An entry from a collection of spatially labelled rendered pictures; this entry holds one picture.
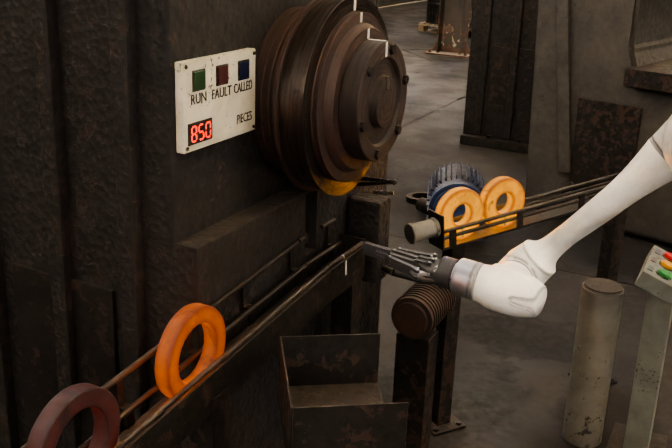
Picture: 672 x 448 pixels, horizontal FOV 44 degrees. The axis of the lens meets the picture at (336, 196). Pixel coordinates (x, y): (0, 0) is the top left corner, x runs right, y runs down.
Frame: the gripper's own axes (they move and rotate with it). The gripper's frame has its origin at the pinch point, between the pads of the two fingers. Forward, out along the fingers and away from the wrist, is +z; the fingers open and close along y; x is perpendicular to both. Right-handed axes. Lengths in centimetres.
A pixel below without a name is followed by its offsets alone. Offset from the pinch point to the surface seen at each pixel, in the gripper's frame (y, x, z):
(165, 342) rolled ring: -67, 1, 12
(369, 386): -37.7, -12.1, -17.2
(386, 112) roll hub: -0.3, 34.7, 2.5
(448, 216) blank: 44.7, -3.2, -2.9
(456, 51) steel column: 849, -92, 264
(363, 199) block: 20.0, 4.4, 13.9
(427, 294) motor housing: 27.7, -20.9, -5.8
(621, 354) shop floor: 127, -70, -54
